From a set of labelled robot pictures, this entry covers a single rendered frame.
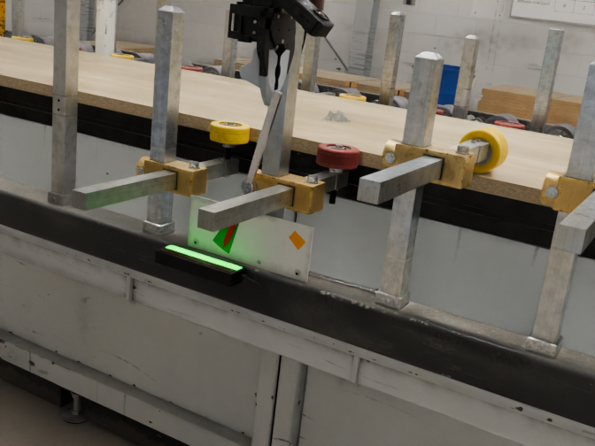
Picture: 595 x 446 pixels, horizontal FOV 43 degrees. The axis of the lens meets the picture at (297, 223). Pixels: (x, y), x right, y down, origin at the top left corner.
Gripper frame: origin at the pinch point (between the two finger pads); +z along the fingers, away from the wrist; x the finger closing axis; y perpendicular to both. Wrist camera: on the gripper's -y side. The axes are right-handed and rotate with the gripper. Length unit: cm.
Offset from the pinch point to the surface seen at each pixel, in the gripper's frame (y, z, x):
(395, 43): 28, -5, -115
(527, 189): -36.3, 11.8, -27.7
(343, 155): -4.0, 11.2, -20.7
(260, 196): -2.0, 15.1, 4.0
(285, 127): 1.0, 5.6, -6.8
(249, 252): 4.9, 28.8, -5.3
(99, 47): 136, 10, -102
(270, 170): 2.6, 13.3, -6.0
